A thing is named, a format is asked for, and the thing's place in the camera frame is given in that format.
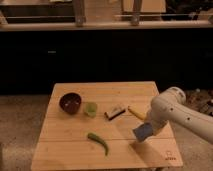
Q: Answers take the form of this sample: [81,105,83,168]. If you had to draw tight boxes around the blue sponge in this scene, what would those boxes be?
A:
[133,123,153,142]

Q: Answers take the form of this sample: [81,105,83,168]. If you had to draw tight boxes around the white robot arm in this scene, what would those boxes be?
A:
[145,87,213,144]

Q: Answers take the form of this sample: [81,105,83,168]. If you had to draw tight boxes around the dark purple bowl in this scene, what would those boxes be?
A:
[59,92,82,115]

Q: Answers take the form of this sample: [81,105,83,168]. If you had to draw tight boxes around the green plastic cup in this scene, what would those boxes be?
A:
[84,102,97,117]

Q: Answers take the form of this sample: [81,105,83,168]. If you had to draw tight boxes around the dark brush block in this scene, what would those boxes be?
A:
[104,106,126,121]

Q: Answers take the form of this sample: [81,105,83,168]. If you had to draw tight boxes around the yellow corn cob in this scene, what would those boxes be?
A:
[128,106,146,120]

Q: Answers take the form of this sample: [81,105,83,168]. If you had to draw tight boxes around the wooden table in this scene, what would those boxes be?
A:
[31,82,183,171]

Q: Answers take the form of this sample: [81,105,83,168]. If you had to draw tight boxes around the green chili pepper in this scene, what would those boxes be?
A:
[87,132,109,156]

